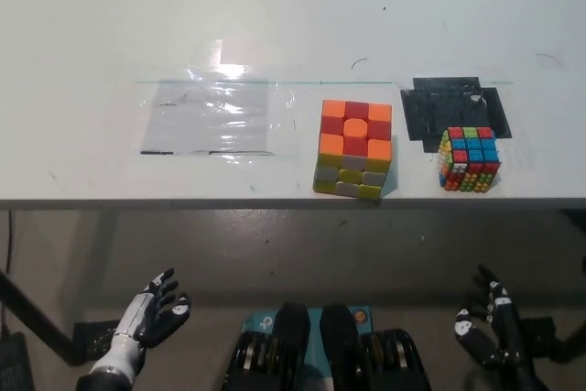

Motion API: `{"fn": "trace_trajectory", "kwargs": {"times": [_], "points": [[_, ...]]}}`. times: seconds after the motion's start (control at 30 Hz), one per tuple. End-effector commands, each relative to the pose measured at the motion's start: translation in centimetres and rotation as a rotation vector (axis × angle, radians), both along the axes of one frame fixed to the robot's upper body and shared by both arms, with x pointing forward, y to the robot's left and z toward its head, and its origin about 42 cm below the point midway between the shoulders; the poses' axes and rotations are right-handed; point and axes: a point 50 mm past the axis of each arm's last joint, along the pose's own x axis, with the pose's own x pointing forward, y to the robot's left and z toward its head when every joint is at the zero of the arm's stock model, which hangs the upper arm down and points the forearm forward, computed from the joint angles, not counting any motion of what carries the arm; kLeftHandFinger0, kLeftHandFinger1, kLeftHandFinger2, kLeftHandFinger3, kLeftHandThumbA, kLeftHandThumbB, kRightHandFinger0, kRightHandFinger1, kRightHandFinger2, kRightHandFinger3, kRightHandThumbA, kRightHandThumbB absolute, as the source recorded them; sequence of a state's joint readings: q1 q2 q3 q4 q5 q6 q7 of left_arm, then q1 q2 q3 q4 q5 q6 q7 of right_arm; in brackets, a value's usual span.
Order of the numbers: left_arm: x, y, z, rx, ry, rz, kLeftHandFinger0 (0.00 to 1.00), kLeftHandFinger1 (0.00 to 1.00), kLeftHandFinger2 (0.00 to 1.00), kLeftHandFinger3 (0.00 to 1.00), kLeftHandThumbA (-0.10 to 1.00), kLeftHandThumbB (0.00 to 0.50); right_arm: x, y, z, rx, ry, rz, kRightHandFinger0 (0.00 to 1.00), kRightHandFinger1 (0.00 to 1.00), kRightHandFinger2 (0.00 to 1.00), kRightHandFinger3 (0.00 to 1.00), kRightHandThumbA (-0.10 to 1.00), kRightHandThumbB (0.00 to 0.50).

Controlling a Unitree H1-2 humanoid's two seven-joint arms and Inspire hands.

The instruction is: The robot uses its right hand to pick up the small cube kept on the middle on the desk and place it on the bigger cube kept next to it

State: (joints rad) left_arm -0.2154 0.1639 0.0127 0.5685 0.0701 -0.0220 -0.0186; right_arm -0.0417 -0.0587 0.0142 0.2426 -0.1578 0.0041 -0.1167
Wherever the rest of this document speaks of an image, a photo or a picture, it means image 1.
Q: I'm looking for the large orange red puzzle cube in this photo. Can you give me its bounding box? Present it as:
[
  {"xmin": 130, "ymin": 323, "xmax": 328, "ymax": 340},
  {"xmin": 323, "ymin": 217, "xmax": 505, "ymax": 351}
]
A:
[{"xmin": 312, "ymin": 98, "xmax": 395, "ymax": 203}]

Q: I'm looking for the thin black cable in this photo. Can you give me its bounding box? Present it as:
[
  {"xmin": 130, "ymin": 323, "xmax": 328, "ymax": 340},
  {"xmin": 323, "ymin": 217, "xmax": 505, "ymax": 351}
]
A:
[{"xmin": 5, "ymin": 210, "xmax": 16, "ymax": 276}]

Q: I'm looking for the black tape patch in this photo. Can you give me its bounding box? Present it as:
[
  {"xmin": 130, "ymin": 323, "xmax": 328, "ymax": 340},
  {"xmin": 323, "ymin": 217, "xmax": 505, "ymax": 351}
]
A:
[{"xmin": 399, "ymin": 77, "xmax": 513, "ymax": 155}]

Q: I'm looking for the black diagonal table leg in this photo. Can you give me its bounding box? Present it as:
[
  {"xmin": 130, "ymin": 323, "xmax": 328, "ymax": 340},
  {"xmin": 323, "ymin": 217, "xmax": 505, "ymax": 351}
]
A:
[{"xmin": 0, "ymin": 268, "xmax": 80, "ymax": 368}]

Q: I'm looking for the black box on floor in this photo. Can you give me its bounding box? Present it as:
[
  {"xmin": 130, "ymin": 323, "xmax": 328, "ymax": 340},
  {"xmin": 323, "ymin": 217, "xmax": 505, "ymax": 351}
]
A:
[{"xmin": 0, "ymin": 331, "xmax": 36, "ymax": 391}]

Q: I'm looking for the clear plastic sheet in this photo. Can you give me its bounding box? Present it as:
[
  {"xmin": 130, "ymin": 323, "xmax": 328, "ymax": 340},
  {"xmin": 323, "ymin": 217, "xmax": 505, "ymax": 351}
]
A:
[{"xmin": 135, "ymin": 38, "xmax": 298, "ymax": 158}]

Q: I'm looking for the black floor plate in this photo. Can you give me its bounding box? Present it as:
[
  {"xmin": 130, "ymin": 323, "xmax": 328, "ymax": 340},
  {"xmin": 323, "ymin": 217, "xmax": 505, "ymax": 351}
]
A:
[
  {"xmin": 72, "ymin": 320, "xmax": 124, "ymax": 361},
  {"xmin": 519, "ymin": 316, "xmax": 586, "ymax": 364}
]

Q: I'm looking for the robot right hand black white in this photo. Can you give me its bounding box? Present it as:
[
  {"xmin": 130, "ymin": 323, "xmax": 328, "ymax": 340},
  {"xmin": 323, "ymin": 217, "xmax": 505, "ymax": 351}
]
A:
[{"xmin": 452, "ymin": 264, "xmax": 527, "ymax": 369}]

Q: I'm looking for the small multicolour studded puzzle cube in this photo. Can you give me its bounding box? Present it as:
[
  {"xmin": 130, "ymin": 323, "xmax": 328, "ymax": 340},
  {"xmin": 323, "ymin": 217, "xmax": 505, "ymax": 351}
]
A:
[{"xmin": 437, "ymin": 125, "xmax": 501, "ymax": 194}]

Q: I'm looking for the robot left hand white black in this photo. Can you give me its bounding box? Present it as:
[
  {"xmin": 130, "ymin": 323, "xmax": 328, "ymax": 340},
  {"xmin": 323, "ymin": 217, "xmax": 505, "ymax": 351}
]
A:
[{"xmin": 112, "ymin": 266, "xmax": 191, "ymax": 350}]

